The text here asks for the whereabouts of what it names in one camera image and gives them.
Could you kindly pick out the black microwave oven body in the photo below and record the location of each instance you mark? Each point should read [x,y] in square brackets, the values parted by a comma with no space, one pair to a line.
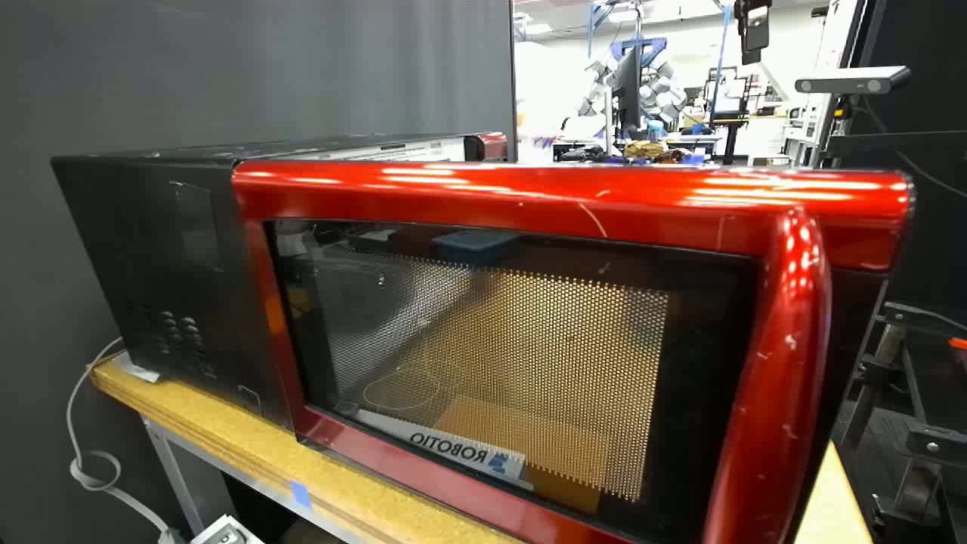
[153,261]

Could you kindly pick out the black computer monitor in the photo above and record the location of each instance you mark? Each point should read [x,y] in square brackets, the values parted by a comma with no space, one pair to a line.
[627,87]

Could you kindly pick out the blue tape piece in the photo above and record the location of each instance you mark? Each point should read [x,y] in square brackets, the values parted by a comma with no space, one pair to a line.
[299,493]

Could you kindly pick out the white power strip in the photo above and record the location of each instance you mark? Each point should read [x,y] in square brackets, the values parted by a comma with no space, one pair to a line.
[227,530]

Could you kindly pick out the black tripod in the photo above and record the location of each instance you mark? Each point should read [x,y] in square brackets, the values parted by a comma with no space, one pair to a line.
[909,442]

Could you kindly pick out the grey metal table frame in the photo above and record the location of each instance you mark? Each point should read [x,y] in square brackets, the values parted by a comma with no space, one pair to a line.
[192,480]

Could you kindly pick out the grey bar camera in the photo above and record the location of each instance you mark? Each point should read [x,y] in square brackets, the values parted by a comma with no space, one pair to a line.
[856,81]

